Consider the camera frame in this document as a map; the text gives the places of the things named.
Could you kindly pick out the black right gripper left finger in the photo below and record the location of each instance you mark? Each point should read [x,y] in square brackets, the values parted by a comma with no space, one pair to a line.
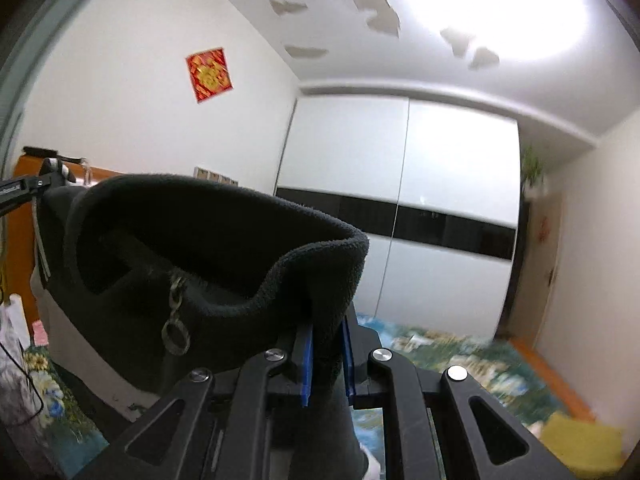
[301,359]

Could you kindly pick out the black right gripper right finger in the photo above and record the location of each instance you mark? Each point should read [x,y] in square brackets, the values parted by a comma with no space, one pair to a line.
[357,344]

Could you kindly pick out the black and white fleece jacket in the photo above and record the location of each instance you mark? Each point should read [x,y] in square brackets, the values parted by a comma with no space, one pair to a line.
[139,270]

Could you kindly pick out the orange wooden headboard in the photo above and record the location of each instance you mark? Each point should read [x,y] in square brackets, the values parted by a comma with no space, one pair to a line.
[20,239]

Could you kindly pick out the teal floral bedspread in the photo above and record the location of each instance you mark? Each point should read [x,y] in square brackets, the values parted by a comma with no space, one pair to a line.
[236,409]

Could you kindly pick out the white and black wardrobe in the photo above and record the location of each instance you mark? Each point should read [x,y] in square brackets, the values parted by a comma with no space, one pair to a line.
[435,187]

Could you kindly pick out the wooden door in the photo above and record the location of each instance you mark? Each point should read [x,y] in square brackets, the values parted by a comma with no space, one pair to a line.
[537,274]

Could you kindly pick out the green potted plant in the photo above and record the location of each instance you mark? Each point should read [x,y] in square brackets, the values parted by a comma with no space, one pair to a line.
[532,172]

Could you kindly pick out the yellow green cloth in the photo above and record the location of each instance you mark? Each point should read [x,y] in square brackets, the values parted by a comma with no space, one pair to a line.
[588,449]

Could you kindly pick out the red square wall decoration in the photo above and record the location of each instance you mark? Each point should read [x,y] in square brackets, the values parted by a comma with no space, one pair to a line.
[209,74]

